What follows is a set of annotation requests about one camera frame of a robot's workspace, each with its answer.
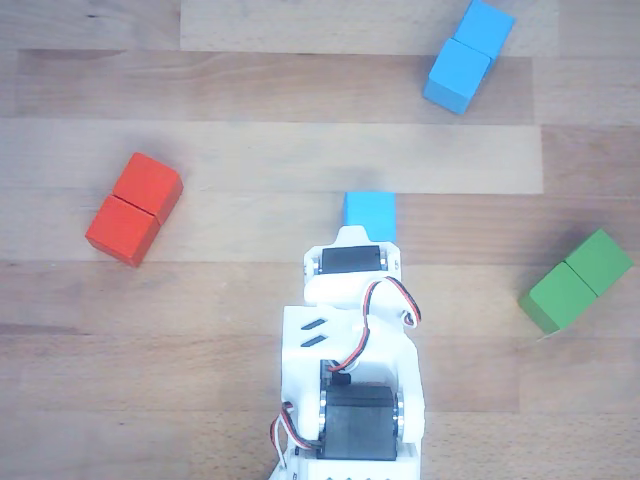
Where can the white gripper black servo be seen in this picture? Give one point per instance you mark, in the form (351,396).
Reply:
(350,261)

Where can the small blue cube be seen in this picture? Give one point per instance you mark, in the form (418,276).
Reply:
(370,210)

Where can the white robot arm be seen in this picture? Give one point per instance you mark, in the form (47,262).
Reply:
(300,360)

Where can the long blue block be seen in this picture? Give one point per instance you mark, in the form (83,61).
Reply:
(462,65)

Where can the long red block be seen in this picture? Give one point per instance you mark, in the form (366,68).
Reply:
(132,212)

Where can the long green block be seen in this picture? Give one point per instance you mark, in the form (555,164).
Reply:
(575,285)

